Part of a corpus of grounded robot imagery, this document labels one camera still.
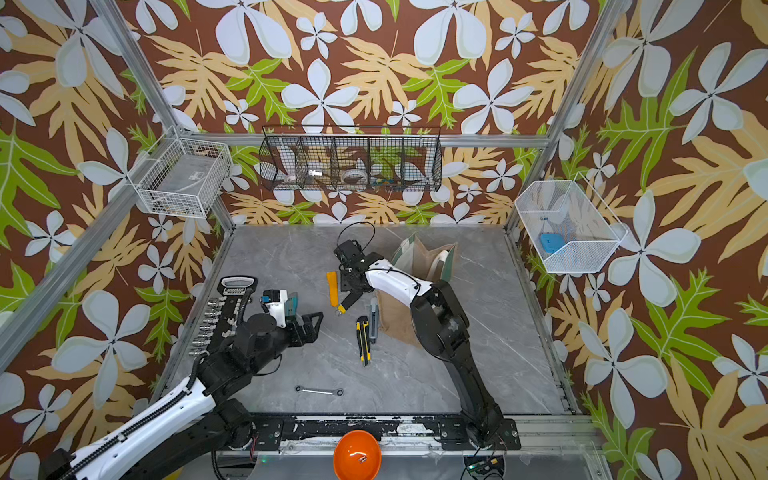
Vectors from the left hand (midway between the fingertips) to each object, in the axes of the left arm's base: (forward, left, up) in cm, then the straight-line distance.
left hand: (312, 313), depth 77 cm
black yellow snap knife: (+10, -5, -16) cm, 20 cm away
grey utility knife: (+6, -16, -16) cm, 24 cm away
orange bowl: (-30, -13, -16) cm, 36 cm away
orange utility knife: (+19, -1, -16) cm, 25 cm away
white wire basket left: (+36, +40, +17) cm, 56 cm away
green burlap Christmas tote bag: (+3, -22, -6) cm, 23 cm away
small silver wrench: (-15, -5, -16) cm, 23 cm away
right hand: (+18, -7, -12) cm, 23 cm away
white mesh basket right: (+22, -72, +9) cm, 76 cm away
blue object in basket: (+17, -65, +10) cm, 68 cm away
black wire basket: (+50, -8, +14) cm, 53 cm away
